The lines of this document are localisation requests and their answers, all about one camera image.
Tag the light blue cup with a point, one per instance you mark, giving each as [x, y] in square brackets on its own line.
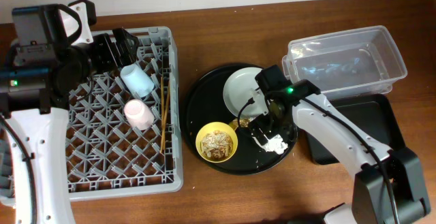
[136, 80]

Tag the wooden chopstick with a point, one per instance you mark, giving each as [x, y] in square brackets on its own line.
[162, 113]
[165, 116]

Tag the clear plastic bin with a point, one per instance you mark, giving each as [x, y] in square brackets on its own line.
[346, 63]

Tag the grey plastic dishwasher rack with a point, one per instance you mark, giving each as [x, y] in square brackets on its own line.
[105, 156]

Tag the black rectangular tray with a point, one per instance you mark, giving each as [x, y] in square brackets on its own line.
[374, 115]

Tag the white tissue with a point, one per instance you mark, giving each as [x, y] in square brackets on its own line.
[275, 145]

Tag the pink cup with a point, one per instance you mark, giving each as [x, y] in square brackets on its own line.
[138, 114]

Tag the yellow bowl with food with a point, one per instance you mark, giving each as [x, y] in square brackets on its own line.
[216, 142]

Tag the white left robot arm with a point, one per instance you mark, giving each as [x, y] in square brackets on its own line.
[55, 53]

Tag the round black tray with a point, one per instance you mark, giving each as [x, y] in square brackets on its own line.
[204, 104]

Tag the white round plate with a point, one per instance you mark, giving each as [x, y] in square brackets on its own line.
[239, 88]

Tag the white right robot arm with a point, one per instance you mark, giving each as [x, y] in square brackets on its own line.
[389, 185]

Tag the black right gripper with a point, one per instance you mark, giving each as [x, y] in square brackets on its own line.
[262, 128]

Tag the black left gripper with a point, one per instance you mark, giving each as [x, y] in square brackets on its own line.
[114, 49]

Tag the gold snack wrapper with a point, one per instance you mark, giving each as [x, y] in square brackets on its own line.
[240, 122]

